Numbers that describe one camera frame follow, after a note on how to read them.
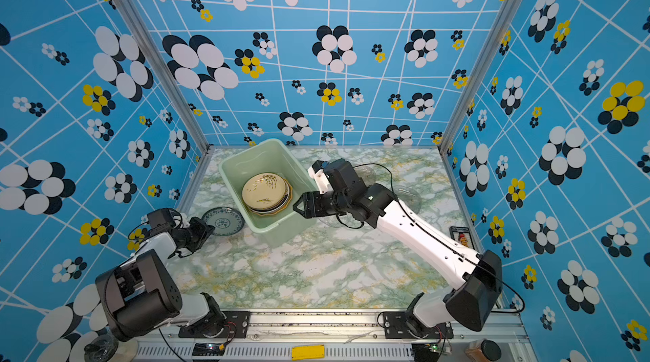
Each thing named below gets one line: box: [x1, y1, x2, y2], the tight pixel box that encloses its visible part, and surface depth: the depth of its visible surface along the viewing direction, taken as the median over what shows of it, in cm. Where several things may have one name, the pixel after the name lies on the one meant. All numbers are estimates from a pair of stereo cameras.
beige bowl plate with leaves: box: [242, 172, 287, 211], surface depth 102 cm
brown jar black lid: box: [464, 338, 502, 362], surface depth 64 cm
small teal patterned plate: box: [201, 206, 246, 236], surface depth 96 cm
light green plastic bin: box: [218, 138, 318, 247], surface depth 98 cm
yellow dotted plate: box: [242, 181, 294, 216], surface depth 98 cm
